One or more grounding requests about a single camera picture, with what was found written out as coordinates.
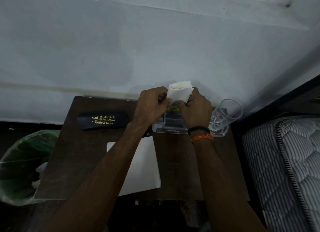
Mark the person's left hand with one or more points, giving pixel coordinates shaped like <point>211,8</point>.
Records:
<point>147,106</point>

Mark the person's right hand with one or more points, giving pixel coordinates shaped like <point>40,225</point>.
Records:
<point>197,114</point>

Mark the person's right fingers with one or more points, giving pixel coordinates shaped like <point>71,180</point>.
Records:
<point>193,98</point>

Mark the person's left fingers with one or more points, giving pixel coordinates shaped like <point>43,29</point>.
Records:
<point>162,98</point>

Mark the white cloth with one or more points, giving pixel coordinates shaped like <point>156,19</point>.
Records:
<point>178,93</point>

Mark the person's left forearm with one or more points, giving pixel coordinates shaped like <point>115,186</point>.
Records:
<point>105,179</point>

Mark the person's right forearm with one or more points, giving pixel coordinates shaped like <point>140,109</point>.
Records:
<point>220,184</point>

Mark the black wristband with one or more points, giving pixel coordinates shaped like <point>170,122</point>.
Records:
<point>198,129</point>

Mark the clear drinking glass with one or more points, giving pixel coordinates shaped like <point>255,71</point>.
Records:
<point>223,118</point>

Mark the black spectacle case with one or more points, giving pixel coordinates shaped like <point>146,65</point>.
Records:
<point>102,120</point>

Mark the white paper sheet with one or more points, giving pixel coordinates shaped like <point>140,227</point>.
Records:
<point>145,169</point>

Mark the striped quilted mattress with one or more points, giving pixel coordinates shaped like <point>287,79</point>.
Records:
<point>287,174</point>

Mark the white crumpled trash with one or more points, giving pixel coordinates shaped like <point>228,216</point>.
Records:
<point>40,173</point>

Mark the green trash bin bag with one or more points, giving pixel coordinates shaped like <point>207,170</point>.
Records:
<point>20,161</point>

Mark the dark bed frame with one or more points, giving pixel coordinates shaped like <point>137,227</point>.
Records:
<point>285,99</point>

